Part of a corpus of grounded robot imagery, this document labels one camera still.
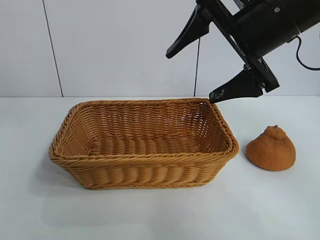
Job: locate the woven wicker basket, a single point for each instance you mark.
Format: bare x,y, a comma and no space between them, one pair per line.
150,165

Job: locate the wrinkled orange fruit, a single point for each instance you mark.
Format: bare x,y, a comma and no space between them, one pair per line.
271,152

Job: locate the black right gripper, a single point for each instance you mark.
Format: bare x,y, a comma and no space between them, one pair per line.
265,27

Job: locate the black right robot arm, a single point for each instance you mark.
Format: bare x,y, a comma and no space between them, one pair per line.
308,12

